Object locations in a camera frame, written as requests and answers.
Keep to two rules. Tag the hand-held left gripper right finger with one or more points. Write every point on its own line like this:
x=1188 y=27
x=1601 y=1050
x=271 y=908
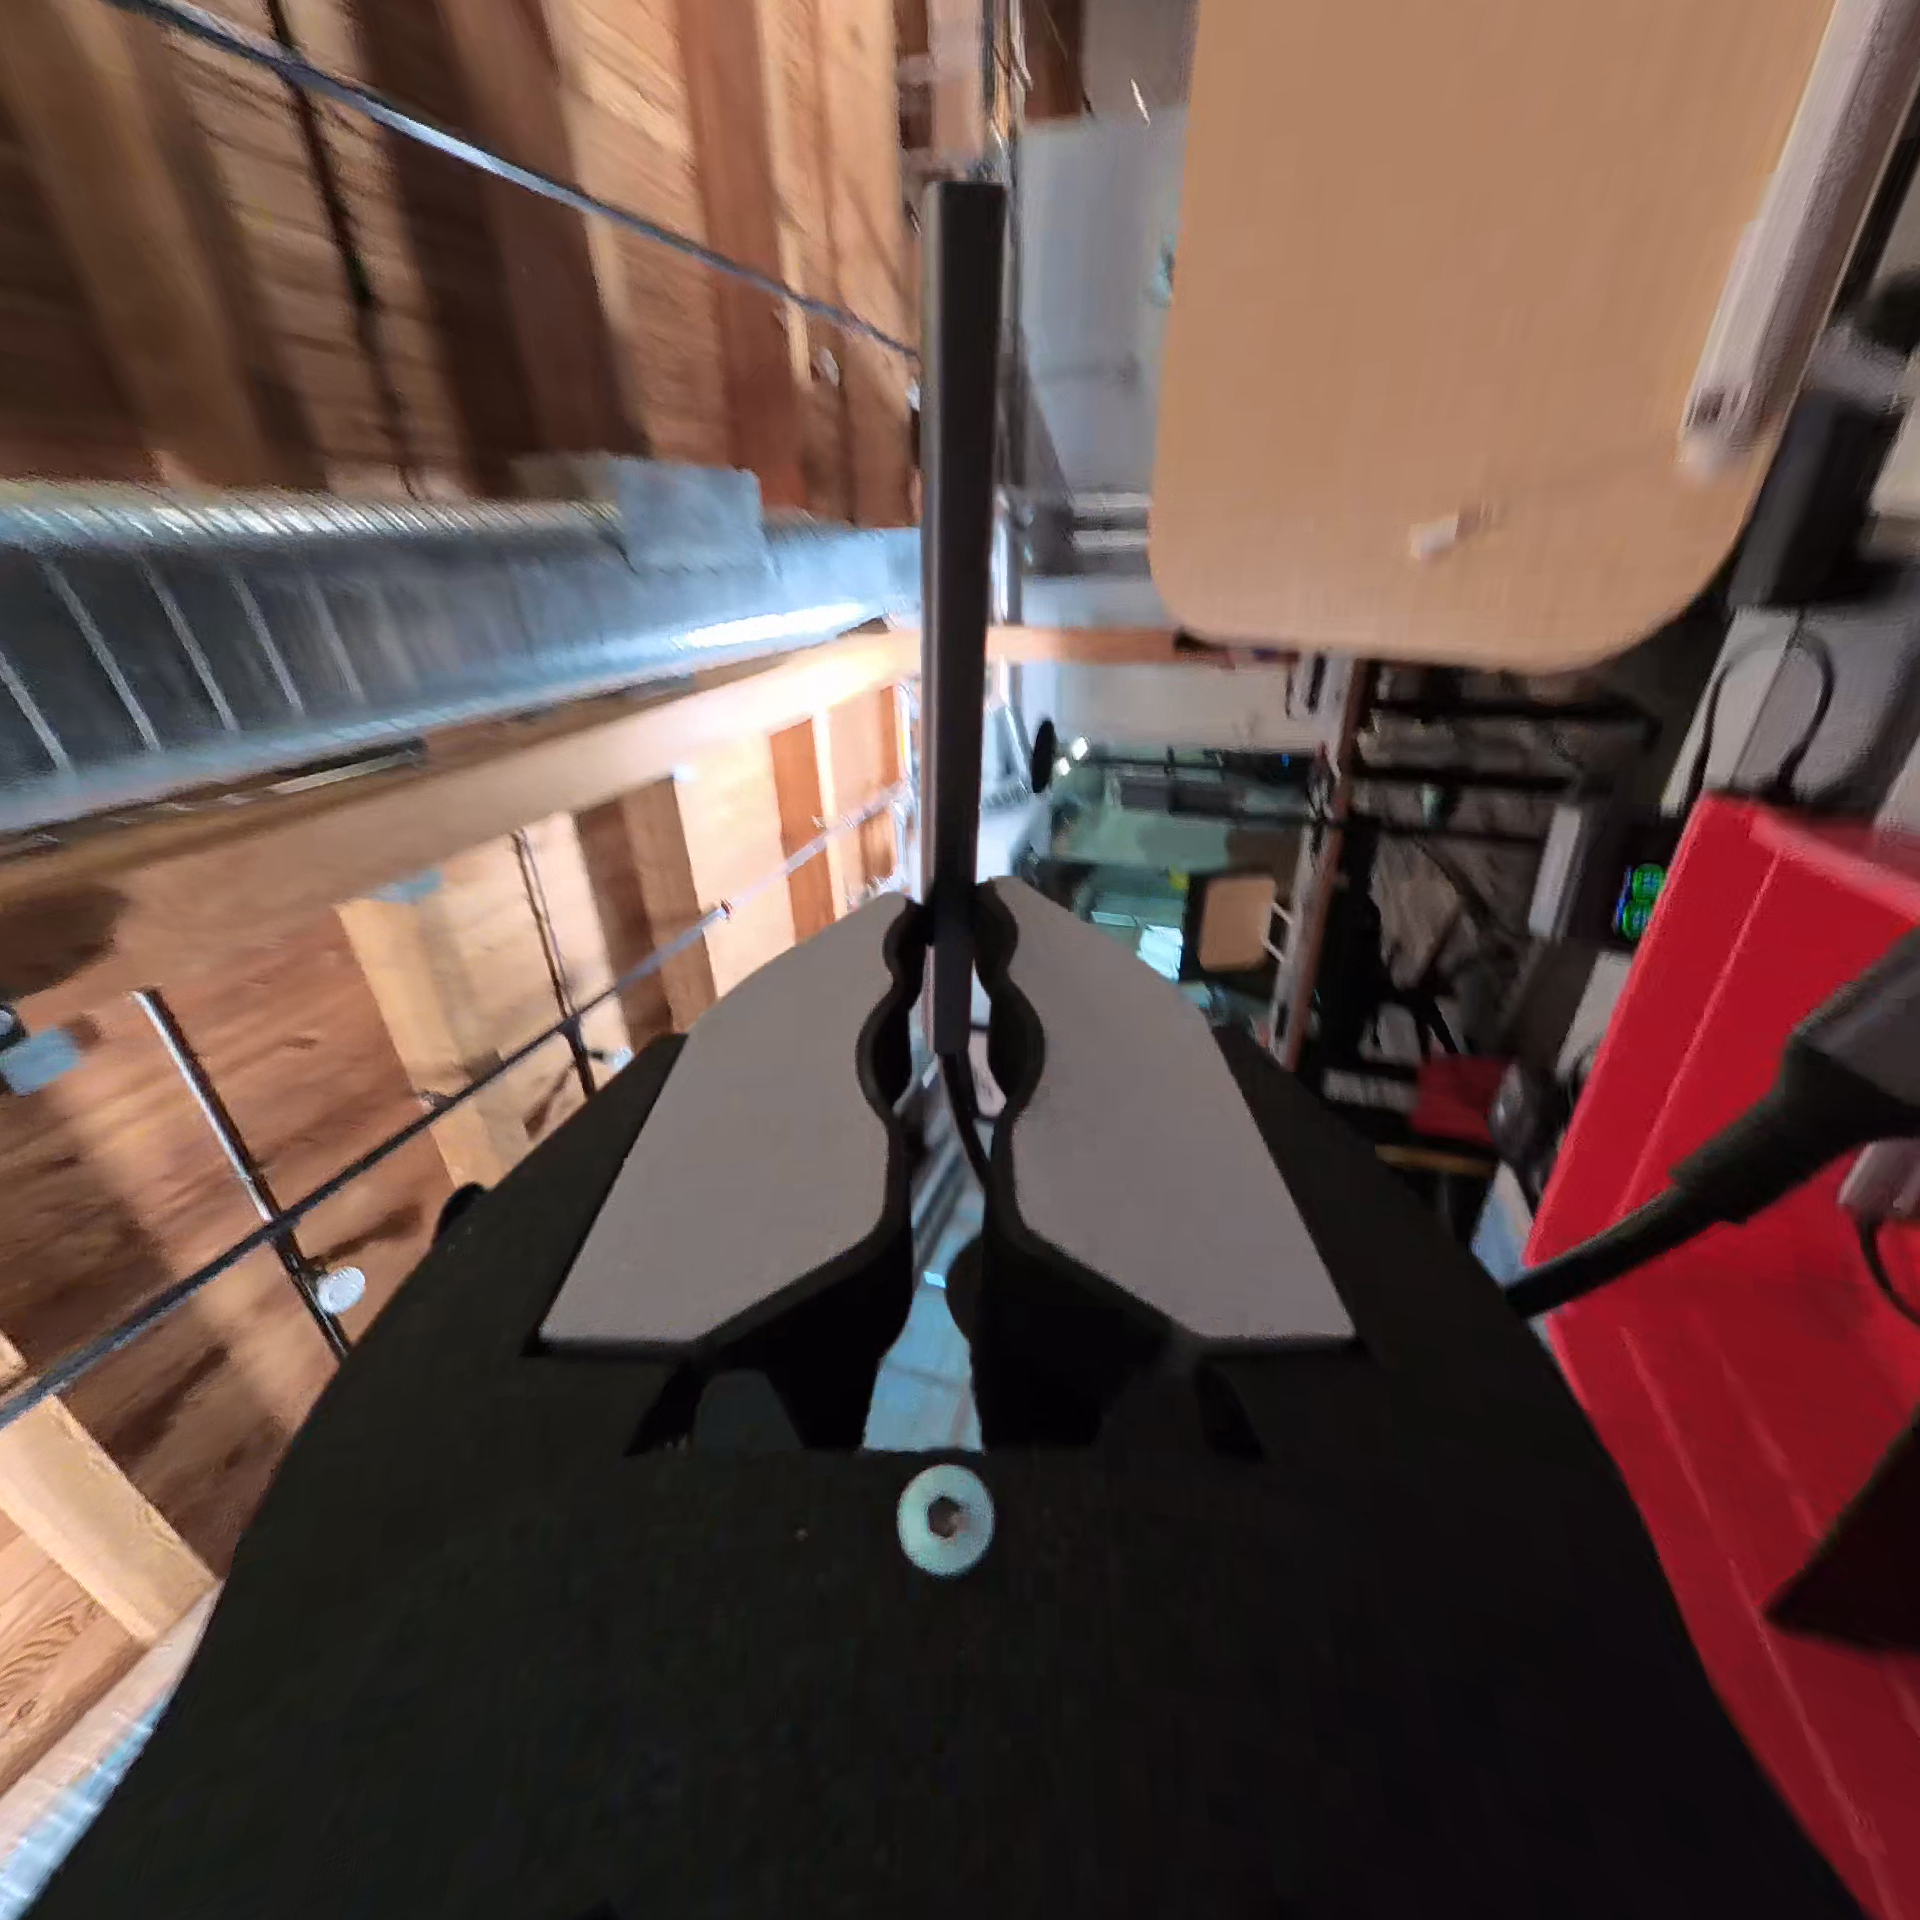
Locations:
x=1155 y=1171

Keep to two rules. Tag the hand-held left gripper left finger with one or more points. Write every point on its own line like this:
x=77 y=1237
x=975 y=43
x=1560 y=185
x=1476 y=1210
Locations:
x=735 y=1171

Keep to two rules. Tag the red plastic bin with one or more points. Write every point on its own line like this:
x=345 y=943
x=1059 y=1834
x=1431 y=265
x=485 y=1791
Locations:
x=1693 y=1425

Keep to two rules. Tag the person's right hand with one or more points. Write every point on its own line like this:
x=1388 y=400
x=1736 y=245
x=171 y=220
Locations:
x=1890 y=1183

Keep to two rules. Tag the wooden back chair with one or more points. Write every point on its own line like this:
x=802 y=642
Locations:
x=1237 y=922

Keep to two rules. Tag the black device with green display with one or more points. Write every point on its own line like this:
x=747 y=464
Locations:
x=1642 y=901

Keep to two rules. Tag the silver ventilation duct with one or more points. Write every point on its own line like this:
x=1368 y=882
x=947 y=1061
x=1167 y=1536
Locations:
x=376 y=616

